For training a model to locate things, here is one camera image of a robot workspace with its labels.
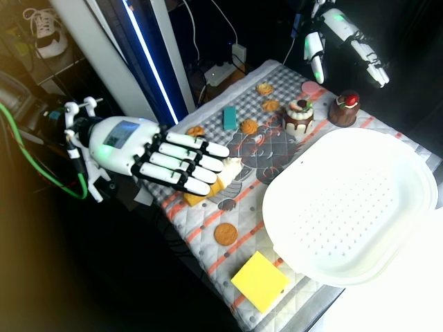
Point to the orange bread toy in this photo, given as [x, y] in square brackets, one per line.
[231, 169]

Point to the white cream cupcake toy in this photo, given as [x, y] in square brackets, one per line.
[298, 119]

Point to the chocolate cupcake with strawberry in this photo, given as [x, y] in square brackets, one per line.
[343, 112]

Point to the large white perforated tray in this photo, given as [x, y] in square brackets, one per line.
[346, 207]

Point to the orange swirl cookie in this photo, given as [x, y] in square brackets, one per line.
[195, 131]
[264, 89]
[270, 105]
[249, 126]

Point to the teal block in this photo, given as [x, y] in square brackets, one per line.
[229, 118]

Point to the white power strip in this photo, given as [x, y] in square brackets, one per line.
[218, 74]

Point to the white and black shoe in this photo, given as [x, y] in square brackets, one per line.
[48, 34]

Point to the round flat brown cookie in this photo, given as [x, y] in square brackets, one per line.
[225, 234]

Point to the grey quilt with bear print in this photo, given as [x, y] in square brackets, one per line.
[249, 214]

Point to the white power adapter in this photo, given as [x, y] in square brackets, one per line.
[239, 52]

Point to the yellow square sponge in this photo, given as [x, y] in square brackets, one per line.
[259, 280]

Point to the pink disc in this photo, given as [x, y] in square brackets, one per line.
[310, 87]

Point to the white post with light strip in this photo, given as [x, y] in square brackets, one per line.
[97, 45]

